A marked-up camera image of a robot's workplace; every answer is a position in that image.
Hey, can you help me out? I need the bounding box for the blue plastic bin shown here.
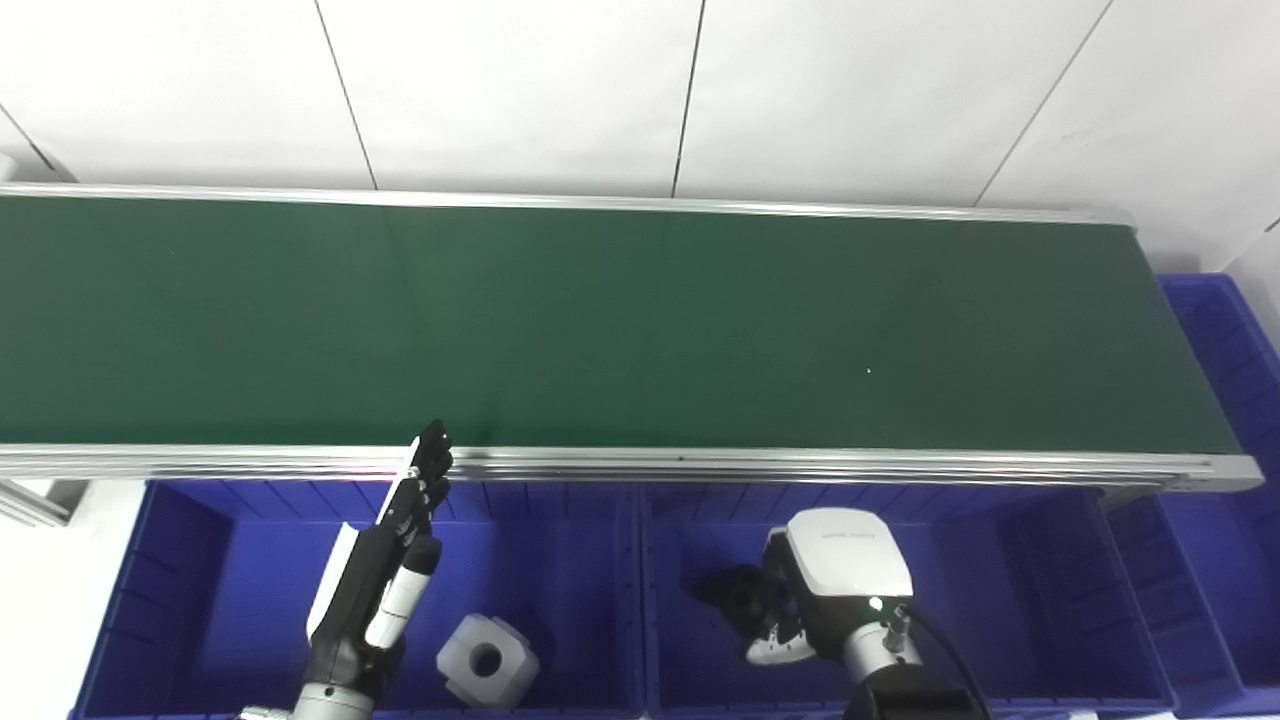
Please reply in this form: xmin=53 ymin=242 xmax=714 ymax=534
xmin=1100 ymin=272 xmax=1280 ymax=717
xmin=638 ymin=482 xmax=1177 ymax=717
xmin=68 ymin=479 xmax=647 ymax=720

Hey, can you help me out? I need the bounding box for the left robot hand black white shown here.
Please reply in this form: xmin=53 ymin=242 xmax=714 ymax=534
xmin=303 ymin=419 xmax=457 ymax=693

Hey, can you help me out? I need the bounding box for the green conveyor belt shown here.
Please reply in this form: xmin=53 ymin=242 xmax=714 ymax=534
xmin=0 ymin=182 xmax=1267 ymax=493
xmin=0 ymin=195 xmax=1247 ymax=453

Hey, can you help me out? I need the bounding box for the aluminium conveyor leg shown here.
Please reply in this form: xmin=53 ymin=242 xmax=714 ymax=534
xmin=0 ymin=479 xmax=93 ymax=529

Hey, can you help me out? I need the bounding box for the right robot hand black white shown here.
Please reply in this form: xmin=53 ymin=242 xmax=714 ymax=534
xmin=744 ymin=506 xmax=916 ymax=668

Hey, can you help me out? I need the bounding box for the white block part with hole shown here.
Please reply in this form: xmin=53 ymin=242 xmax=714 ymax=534
xmin=436 ymin=613 xmax=542 ymax=709

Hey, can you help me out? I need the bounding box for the black flange part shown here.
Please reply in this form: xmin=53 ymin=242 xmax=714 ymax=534
xmin=694 ymin=564 xmax=769 ymax=633

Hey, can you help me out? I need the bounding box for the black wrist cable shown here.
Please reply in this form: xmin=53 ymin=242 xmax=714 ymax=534
xmin=898 ymin=603 xmax=993 ymax=720

